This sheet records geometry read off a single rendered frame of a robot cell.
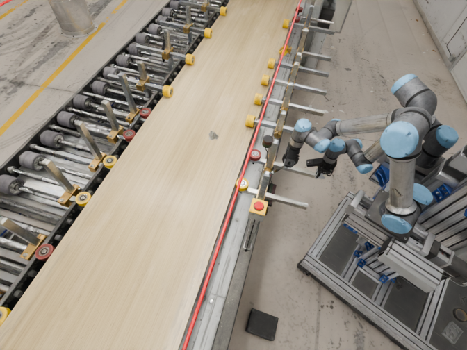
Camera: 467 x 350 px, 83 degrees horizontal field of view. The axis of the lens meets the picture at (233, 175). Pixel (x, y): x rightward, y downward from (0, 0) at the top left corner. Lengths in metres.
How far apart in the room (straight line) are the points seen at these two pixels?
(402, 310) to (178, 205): 1.77
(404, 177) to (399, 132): 0.21
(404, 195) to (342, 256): 1.18
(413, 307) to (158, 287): 1.83
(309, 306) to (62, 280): 1.71
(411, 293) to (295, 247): 0.89
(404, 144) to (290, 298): 1.60
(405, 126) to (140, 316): 1.31
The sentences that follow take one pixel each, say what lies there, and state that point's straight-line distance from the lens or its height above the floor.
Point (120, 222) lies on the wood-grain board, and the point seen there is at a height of 0.90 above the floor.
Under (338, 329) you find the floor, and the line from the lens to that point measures 2.43.
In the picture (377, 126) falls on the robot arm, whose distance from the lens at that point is 1.29.
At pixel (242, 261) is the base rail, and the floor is 0.70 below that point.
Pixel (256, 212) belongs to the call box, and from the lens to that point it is 1.15.
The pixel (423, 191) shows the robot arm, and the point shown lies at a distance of 1.47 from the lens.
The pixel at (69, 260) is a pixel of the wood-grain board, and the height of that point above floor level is 0.90.
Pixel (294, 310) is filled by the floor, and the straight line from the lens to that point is 2.34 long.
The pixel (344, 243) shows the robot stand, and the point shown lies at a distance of 2.39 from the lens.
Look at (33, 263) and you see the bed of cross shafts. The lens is 1.73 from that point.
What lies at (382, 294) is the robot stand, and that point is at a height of 0.23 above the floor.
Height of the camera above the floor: 2.24
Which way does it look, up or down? 55 degrees down
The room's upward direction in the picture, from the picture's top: 6 degrees clockwise
